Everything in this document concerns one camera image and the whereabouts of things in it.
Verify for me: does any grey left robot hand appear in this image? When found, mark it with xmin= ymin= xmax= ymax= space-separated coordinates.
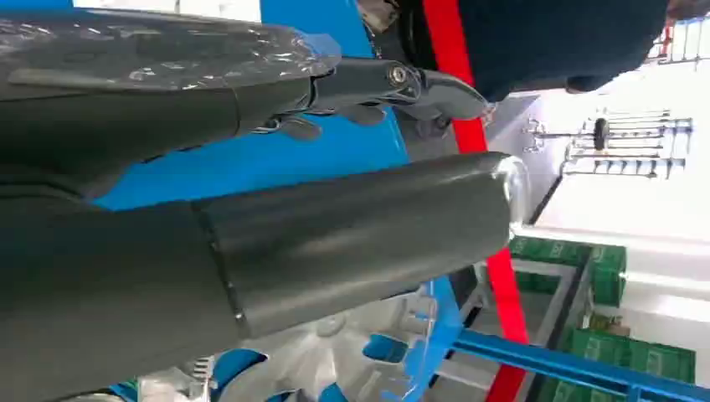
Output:
xmin=0 ymin=9 xmax=531 ymax=402

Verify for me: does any blue metal parts rack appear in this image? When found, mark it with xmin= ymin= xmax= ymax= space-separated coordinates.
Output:
xmin=0 ymin=0 xmax=710 ymax=402

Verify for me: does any red bar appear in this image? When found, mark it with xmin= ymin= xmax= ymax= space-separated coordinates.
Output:
xmin=422 ymin=0 xmax=531 ymax=402

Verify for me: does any person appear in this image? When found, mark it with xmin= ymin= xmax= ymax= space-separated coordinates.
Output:
xmin=383 ymin=0 xmax=675 ymax=104

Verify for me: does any green plastic crate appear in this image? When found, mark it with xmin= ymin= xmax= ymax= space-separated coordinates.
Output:
xmin=540 ymin=327 xmax=697 ymax=402
xmin=510 ymin=235 xmax=628 ymax=307

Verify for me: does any white railing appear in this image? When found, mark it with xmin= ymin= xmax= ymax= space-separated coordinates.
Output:
xmin=646 ymin=16 xmax=710 ymax=64

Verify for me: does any grey metal frame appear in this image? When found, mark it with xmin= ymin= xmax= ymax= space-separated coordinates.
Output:
xmin=471 ymin=257 xmax=597 ymax=368

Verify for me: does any metal wire rack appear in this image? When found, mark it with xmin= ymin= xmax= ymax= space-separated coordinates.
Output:
xmin=523 ymin=108 xmax=694 ymax=180

